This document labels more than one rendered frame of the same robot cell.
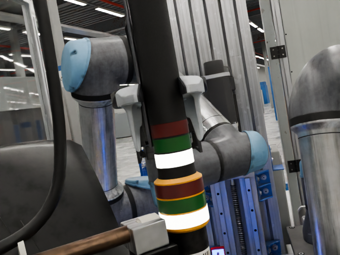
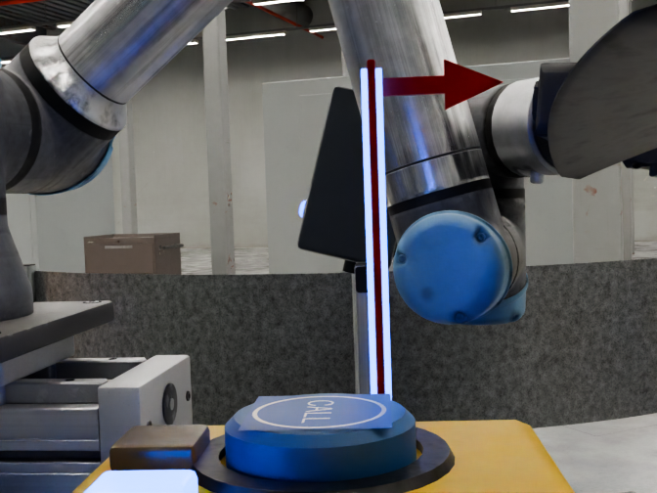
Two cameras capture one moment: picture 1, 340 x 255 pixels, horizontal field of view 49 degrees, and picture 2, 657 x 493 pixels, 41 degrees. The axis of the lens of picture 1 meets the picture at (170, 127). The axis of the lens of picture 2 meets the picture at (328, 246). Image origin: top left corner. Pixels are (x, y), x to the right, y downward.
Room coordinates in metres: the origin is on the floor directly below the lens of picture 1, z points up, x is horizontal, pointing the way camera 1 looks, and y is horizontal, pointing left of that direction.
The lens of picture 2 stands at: (0.73, 0.38, 1.13)
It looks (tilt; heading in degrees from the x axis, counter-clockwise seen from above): 3 degrees down; 265
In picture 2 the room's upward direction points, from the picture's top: 2 degrees counter-clockwise
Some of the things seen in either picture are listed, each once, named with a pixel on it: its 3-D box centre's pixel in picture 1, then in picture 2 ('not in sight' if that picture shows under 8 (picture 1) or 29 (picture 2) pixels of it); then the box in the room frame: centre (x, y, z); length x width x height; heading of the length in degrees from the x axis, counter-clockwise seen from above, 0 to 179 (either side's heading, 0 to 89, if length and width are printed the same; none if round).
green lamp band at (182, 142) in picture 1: (171, 142); not in sight; (0.33, 0.00, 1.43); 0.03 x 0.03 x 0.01
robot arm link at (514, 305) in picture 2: not in sight; (477, 256); (0.55, -0.33, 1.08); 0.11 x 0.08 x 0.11; 69
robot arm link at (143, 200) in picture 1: (145, 198); not in sight; (1.10, 0.11, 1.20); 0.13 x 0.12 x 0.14; 115
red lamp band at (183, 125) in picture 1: (169, 128); not in sight; (0.33, 0.00, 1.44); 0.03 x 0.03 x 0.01
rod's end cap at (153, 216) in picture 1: (149, 226); not in sight; (0.31, 0.03, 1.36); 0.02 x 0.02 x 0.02; 27
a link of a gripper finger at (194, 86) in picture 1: (192, 109); not in sight; (0.35, -0.02, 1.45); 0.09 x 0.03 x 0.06; 11
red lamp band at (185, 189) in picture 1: (179, 185); not in sight; (0.33, 0.00, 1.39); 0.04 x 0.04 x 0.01
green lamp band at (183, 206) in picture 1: (181, 200); not in sight; (0.33, 0.00, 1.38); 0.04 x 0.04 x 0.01
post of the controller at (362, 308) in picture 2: not in sight; (371, 353); (0.61, -0.57, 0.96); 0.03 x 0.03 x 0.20; 82
